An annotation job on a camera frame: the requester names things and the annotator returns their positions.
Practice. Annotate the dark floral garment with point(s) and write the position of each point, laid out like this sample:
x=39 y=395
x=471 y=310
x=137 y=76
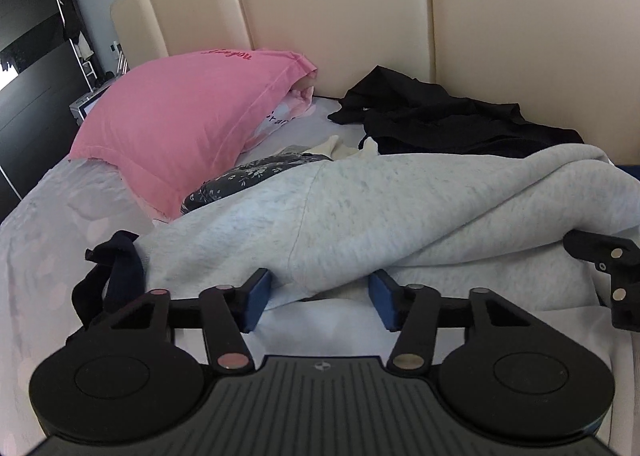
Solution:
x=247 y=175

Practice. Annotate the bedside table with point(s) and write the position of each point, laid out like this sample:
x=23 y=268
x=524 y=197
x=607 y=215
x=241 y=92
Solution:
x=81 y=107

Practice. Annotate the white garment pile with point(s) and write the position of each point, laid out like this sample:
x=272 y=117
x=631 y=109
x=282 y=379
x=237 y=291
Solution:
x=335 y=149

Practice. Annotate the black garment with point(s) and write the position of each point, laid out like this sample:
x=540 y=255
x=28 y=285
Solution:
x=405 y=115

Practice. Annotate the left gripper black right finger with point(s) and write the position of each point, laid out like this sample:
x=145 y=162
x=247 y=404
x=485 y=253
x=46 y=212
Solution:
x=495 y=368

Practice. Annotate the black wardrobe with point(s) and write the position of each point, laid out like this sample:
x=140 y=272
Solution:
x=37 y=127

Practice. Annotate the cream padded headboard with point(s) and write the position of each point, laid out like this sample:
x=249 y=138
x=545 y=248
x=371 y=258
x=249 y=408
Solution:
x=568 y=63

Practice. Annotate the light grey sweatshirt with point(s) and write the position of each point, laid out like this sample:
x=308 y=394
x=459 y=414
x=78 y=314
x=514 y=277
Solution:
x=450 y=222

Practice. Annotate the pink pillow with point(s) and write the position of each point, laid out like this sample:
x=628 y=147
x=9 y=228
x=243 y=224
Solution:
x=174 y=122

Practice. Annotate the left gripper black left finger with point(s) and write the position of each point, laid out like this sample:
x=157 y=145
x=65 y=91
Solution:
x=148 y=367

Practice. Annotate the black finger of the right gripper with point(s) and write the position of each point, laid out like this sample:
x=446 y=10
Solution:
x=618 y=258

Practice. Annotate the polka dot bed cover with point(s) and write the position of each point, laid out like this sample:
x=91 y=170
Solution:
x=80 y=203

